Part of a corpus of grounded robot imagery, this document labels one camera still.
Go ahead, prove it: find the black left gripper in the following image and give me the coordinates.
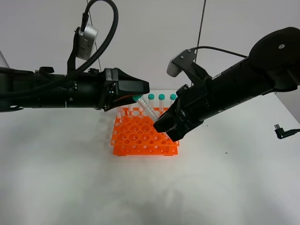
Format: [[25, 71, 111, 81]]
[[63, 68, 150, 111]]

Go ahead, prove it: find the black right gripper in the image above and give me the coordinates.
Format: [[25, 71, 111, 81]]
[[153, 63, 211, 142]]

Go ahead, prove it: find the green-capped test tube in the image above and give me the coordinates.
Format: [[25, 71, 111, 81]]
[[117, 112, 124, 123], [136, 95, 159, 123]]

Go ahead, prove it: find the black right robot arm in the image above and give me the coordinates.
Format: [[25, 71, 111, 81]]
[[154, 27, 300, 141]]

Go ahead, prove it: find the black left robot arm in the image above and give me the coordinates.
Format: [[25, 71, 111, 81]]
[[0, 67, 150, 112]]

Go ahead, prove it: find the row test tube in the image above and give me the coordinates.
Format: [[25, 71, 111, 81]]
[[158, 94, 165, 112], [128, 105, 134, 112], [170, 94, 177, 106], [148, 94, 155, 111]]

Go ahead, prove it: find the orange test tube rack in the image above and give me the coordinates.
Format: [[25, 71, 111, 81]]
[[111, 107, 180, 156]]

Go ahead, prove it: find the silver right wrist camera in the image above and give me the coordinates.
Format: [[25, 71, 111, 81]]
[[166, 48, 196, 77]]

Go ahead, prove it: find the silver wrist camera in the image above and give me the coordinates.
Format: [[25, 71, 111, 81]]
[[166, 48, 196, 77], [75, 23, 98, 60]]

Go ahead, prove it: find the black left camera cable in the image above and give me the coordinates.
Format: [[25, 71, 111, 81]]
[[0, 0, 119, 99]]

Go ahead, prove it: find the black camera cable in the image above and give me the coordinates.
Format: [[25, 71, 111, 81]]
[[0, 0, 119, 99], [189, 45, 248, 58]]

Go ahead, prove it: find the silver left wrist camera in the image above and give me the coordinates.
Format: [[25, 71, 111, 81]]
[[75, 23, 98, 60]]

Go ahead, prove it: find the black right camera cable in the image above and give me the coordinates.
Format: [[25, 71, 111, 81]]
[[189, 45, 248, 58]]

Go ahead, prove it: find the black loose cable plug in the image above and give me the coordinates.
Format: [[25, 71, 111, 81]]
[[274, 124, 300, 139]]

